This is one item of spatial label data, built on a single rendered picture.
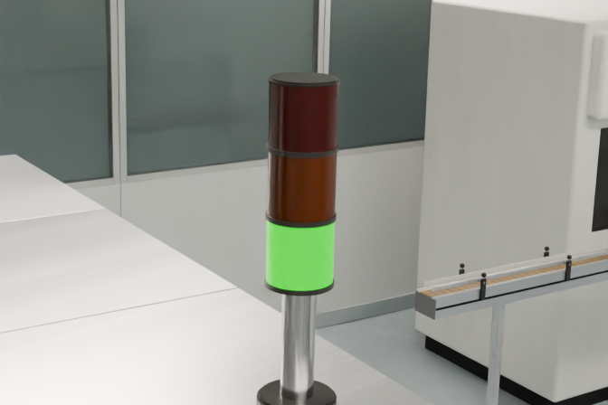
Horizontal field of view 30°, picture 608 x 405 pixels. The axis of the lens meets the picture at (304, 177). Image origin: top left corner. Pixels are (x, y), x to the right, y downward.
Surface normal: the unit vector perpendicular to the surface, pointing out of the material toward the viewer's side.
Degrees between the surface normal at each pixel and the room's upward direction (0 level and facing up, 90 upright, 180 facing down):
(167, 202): 90
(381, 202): 90
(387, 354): 0
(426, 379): 0
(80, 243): 0
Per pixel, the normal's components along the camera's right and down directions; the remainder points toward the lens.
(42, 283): 0.03, -0.97
